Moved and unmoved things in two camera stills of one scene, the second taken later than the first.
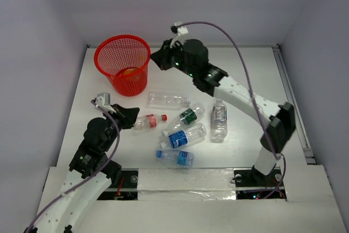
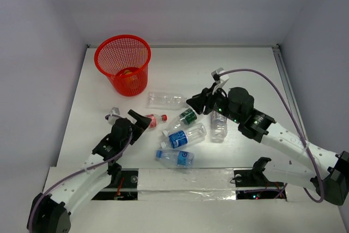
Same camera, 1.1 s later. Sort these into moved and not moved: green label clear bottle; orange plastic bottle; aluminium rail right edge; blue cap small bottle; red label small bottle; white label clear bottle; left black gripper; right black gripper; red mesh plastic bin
Moved: left black gripper; orange plastic bottle; right black gripper
Not moved: red label small bottle; white label clear bottle; green label clear bottle; blue cap small bottle; red mesh plastic bin; aluminium rail right edge
